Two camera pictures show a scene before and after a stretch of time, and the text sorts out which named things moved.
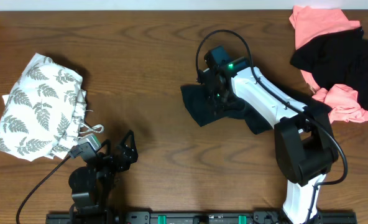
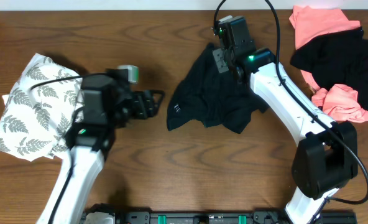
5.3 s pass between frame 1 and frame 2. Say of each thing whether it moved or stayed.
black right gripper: moved
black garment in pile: stayed
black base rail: stayed
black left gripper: moved
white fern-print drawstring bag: stayed
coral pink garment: stayed
